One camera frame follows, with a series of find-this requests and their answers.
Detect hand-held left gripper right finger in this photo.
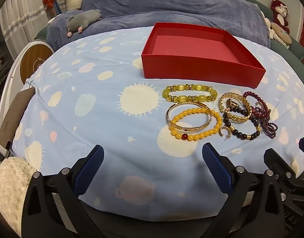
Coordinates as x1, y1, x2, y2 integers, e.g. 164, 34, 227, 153
202, 142, 291, 238

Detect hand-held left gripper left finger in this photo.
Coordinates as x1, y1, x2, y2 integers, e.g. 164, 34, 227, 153
22, 144, 105, 238

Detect purple small-bead bracelet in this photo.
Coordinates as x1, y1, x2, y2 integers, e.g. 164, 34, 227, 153
251, 107, 279, 139

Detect dark brown bead bracelet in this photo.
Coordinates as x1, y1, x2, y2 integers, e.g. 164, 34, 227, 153
222, 105, 263, 141

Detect orange bead bracelet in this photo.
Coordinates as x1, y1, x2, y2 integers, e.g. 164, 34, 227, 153
169, 107, 223, 141

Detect gold leaf bracelet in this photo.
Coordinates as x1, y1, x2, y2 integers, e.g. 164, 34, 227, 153
219, 92, 253, 122

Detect gold ring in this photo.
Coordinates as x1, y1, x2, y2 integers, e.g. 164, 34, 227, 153
225, 99, 240, 112

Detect dark red bead bracelet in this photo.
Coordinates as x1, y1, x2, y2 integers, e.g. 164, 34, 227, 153
242, 91, 272, 119

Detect gold bangle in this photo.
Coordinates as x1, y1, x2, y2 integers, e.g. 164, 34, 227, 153
166, 102, 213, 132

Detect yellow-green bead bracelet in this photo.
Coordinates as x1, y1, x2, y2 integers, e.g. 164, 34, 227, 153
162, 83, 219, 103

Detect red cardboard box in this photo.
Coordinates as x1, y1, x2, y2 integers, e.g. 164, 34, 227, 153
141, 22, 267, 89

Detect planet print bed sheet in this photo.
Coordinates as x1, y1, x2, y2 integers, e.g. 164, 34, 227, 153
12, 26, 304, 226

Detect white fluffy cloth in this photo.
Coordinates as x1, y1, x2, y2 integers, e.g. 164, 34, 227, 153
0, 157, 40, 236

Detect green padded headboard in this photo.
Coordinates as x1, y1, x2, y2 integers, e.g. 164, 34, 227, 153
241, 0, 304, 60

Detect cookie plush toy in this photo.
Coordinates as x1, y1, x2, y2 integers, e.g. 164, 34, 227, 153
263, 17, 294, 49

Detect round wooden-faced white device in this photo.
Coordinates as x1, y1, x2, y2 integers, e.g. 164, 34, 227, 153
0, 42, 55, 134

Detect red monkey plush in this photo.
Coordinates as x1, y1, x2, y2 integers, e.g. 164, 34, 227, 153
270, 0, 291, 34

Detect grey plush mouse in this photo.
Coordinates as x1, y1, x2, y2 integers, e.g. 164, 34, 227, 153
66, 9, 103, 36

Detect blue curtain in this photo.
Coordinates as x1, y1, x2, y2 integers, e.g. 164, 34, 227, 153
51, 0, 67, 16

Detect blue-grey blanket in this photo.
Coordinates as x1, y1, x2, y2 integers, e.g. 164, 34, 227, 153
46, 0, 271, 51

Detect red bow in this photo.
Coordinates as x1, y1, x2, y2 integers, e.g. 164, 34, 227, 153
42, 0, 57, 13

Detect white curtain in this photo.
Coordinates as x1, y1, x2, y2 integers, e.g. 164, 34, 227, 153
0, 0, 58, 49

